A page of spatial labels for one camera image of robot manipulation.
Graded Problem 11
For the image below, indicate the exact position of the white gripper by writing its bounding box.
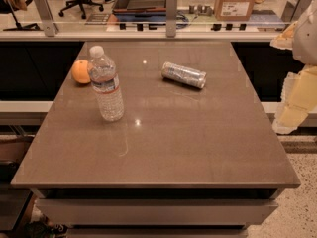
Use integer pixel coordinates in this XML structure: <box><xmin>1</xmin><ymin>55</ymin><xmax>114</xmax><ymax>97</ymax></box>
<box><xmin>270</xmin><ymin>0</ymin><xmax>317</xmax><ymax>135</ymax></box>

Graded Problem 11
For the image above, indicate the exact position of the silver redbull can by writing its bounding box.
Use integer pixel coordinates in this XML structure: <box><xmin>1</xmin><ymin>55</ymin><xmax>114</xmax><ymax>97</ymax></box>
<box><xmin>161</xmin><ymin>61</ymin><xmax>207</xmax><ymax>89</ymax></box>

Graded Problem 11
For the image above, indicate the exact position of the grey open bin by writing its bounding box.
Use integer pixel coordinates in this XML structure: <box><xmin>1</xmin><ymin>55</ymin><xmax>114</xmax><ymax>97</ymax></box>
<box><xmin>113</xmin><ymin>0</ymin><xmax>166</xmax><ymax>13</ymax></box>

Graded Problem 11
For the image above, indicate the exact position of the clear plastic water bottle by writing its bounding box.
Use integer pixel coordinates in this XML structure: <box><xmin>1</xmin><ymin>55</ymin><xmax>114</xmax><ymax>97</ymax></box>
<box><xmin>87</xmin><ymin>46</ymin><xmax>124</xmax><ymax>122</ymax></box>

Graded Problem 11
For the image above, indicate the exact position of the orange fruit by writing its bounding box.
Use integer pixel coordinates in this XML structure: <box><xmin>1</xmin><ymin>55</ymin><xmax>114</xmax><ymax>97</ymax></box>
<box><xmin>71</xmin><ymin>59</ymin><xmax>90</xmax><ymax>84</ymax></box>

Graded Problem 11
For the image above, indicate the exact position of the white table drawer base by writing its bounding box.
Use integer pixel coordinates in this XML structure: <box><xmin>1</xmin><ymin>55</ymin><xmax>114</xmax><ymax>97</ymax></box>
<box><xmin>36</xmin><ymin>198</ymin><xmax>278</xmax><ymax>238</ymax></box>

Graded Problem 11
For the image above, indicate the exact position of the right metal glass bracket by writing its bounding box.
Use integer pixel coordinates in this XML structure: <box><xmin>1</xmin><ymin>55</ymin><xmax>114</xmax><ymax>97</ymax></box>
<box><xmin>281</xmin><ymin>0</ymin><xmax>314</xmax><ymax>22</ymax></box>

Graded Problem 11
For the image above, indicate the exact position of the metal glass bracket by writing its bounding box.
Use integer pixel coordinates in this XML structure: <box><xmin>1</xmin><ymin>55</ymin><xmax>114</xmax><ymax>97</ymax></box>
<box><xmin>281</xmin><ymin>0</ymin><xmax>314</xmax><ymax>22</ymax></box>
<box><xmin>166</xmin><ymin>0</ymin><xmax>177</xmax><ymax>38</ymax></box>
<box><xmin>34</xmin><ymin>0</ymin><xmax>58</xmax><ymax>37</ymax></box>

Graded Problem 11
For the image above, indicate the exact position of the middle metal glass bracket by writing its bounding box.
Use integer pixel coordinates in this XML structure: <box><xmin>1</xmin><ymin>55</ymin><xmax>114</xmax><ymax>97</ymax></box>
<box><xmin>166</xmin><ymin>0</ymin><xmax>177</xmax><ymax>38</ymax></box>

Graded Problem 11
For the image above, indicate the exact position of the left metal glass bracket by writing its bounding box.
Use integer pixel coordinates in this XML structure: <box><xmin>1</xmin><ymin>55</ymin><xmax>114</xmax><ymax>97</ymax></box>
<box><xmin>34</xmin><ymin>0</ymin><xmax>58</xmax><ymax>37</ymax></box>

